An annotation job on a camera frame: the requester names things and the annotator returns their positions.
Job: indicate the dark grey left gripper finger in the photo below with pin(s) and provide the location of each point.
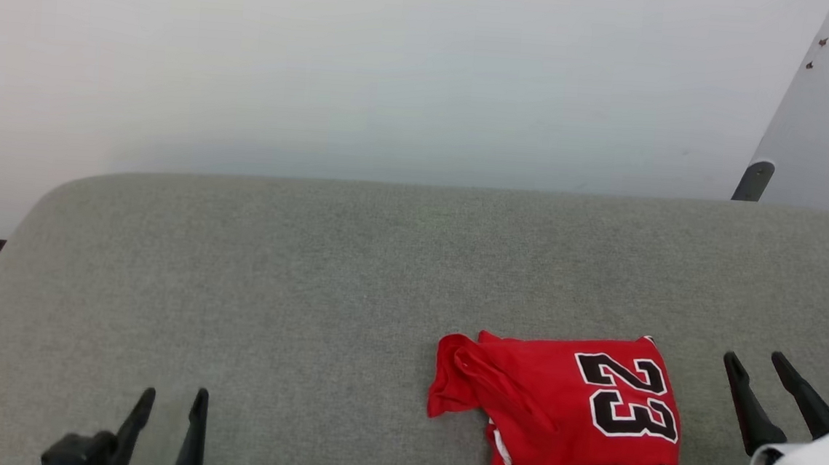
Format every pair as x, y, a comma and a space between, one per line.
134, 432
192, 443

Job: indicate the red basketball jersey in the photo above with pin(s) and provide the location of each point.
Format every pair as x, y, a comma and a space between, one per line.
555, 417

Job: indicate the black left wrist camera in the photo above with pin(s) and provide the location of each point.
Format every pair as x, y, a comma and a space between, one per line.
81, 453

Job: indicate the dark grey rounded post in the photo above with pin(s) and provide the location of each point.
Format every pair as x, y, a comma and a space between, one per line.
754, 182

